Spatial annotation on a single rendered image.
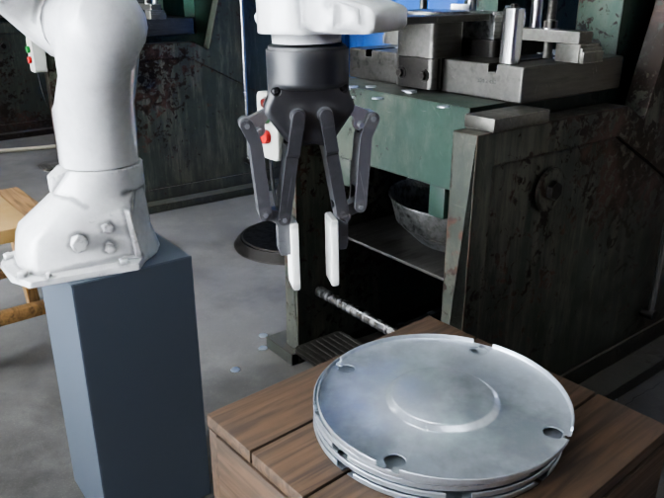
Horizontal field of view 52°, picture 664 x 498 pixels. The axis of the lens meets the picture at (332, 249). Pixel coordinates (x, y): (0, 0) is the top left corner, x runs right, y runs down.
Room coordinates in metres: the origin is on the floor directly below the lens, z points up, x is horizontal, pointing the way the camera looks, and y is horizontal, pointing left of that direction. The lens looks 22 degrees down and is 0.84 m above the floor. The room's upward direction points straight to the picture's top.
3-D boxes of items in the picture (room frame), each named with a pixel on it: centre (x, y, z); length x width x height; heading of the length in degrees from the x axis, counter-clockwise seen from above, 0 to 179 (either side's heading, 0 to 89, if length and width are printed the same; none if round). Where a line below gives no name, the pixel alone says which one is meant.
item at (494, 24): (1.40, -0.29, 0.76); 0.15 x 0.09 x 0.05; 38
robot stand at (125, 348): (0.97, 0.34, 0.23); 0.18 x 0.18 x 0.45; 37
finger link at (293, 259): (0.63, 0.04, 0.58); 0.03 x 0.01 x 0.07; 13
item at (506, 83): (1.41, -0.29, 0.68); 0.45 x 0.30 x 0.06; 38
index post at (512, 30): (1.19, -0.30, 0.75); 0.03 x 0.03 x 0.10; 38
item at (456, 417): (0.67, -0.13, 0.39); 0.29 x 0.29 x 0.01
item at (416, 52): (1.30, -0.15, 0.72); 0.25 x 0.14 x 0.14; 128
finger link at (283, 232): (0.63, 0.06, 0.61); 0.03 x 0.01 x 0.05; 103
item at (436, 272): (1.41, -0.30, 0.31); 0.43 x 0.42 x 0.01; 38
